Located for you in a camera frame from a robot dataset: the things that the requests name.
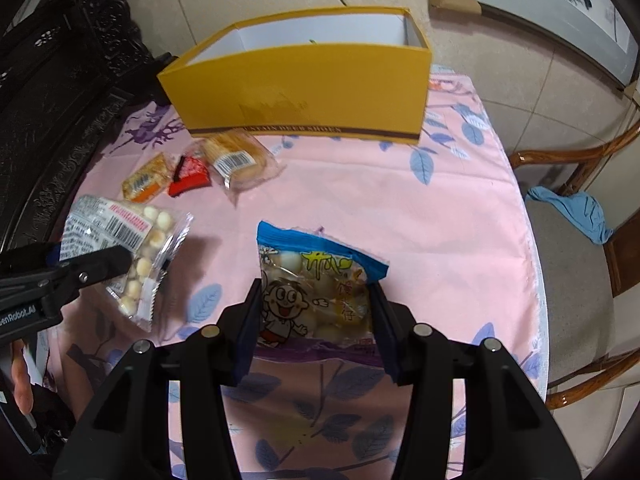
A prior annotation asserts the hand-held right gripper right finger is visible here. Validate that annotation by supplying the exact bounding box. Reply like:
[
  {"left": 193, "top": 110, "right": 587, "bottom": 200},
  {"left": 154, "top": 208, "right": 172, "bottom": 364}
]
[{"left": 367, "top": 282, "right": 583, "bottom": 480}]

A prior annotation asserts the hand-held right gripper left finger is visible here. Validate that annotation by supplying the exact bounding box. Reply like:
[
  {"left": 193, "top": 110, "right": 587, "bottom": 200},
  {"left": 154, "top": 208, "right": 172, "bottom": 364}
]
[{"left": 52, "top": 277, "right": 264, "bottom": 480}]

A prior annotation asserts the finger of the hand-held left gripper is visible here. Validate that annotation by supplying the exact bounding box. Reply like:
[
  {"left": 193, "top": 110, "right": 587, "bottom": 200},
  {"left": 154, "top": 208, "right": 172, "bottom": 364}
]
[
  {"left": 0, "top": 245, "right": 134, "bottom": 311},
  {"left": 0, "top": 241, "right": 67, "bottom": 275}
]

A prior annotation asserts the clear ball biscuit packet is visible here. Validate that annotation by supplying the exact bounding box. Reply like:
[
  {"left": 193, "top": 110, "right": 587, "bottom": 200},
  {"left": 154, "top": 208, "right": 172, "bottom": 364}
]
[{"left": 60, "top": 195, "right": 195, "bottom": 332}]

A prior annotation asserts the blue cartoon ball biscuit packet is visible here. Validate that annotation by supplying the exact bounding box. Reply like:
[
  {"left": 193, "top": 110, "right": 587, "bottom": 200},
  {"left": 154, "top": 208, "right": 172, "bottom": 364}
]
[{"left": 256, "top": 220, "right": 391, "bottom": 362}]

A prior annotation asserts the yellow cardboard box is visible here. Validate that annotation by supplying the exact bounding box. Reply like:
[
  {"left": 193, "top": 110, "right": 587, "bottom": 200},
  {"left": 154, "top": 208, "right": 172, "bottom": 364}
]
[{"left": 156, "top": 6, "right": 434, "bottom": 147}]

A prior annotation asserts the person's left hand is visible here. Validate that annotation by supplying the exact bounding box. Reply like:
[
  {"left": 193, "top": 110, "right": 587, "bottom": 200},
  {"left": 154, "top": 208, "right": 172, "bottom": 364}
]
[{"left": 11, "top": 339, "right": 37, "bottom": 415}]

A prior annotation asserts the small orange snack packet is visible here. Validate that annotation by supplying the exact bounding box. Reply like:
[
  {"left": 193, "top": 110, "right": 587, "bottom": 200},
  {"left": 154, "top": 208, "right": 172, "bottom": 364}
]
[{"left": 121, "top": 153, "right": 169, "bottom": 204}]

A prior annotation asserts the small red snack packet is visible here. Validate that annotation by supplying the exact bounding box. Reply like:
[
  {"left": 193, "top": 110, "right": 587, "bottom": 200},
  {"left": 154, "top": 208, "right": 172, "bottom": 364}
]
[{"left": 168, "top": 154, "right": 212, "bottom": 197}]

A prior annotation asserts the pink leaf-print tablecloth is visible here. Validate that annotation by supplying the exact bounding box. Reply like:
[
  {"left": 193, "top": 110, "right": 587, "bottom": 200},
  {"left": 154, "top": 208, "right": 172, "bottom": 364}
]
[{"left": 50, "top": 64, "right": 549, "bottom": 480}]

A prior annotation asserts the dark carved wooden furniture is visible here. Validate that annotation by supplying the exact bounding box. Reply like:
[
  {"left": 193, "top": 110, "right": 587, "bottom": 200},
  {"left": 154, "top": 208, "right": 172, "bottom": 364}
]
[{"left": 0, "top": 0, "right": 179, "bottom": 261}]

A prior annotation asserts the clear wrapped bread packet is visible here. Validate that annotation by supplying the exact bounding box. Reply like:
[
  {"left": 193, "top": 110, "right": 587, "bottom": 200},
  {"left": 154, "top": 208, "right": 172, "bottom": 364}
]
[{"left": 197, "top": 130, "right": 287, "bottom": 204}]

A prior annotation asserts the wooden chair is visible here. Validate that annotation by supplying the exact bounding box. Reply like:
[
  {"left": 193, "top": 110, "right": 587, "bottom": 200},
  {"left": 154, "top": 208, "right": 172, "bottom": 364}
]
[{"left": 507, "top": 115, "right": 640, "bottom": 411}]

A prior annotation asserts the blue cloth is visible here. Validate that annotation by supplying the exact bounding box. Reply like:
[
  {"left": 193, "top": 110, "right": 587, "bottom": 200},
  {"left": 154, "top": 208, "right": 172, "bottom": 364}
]
[{"left": 526, "top": 186, "right": 614, "bottom": 246}]

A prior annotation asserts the framed ink painting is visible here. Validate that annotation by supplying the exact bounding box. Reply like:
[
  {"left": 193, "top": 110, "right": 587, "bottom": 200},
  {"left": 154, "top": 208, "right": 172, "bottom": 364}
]
[{"left": 434, "top": 0, "right": 640, "bottom": 92}]

